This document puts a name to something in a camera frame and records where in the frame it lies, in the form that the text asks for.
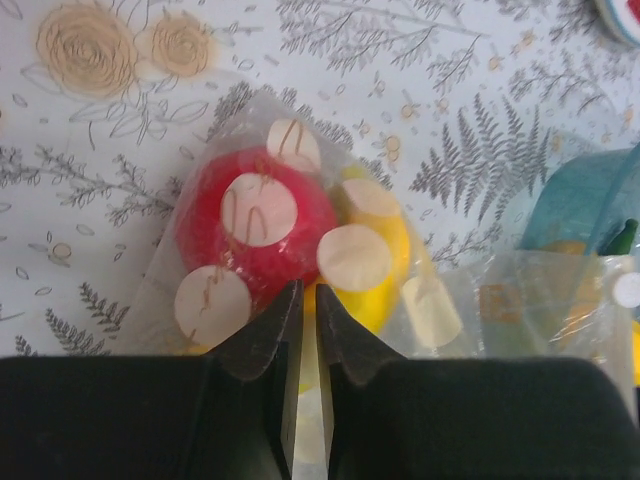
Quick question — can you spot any round watermelon pattern plate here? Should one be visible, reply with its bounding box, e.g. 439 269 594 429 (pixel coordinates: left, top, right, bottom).
594 0 640 48

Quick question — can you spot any red fake food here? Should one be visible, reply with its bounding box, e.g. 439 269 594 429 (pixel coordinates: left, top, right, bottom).
174 147 338 307

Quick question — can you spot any clear teal plastic tray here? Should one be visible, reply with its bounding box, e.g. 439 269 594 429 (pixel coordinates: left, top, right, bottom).
520 146 639 255

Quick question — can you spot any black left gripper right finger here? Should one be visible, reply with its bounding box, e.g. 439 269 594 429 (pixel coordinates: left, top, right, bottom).
316 285 639 479

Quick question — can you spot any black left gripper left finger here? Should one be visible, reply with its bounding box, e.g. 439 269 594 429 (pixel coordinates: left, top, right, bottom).
1 281 304 479

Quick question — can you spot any yellow orange fake mango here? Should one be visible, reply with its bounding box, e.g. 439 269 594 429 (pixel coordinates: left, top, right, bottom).
541 240 587 255

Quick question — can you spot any polka dot zip top bag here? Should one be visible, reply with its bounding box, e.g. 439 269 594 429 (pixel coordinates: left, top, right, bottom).
117 93 636 479

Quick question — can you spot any green fake chili pepper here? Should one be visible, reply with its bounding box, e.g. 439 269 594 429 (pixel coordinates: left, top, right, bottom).
603 218 638 256

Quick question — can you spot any yellow fake food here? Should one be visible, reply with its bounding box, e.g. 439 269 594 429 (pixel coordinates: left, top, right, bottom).
304 166 410 333

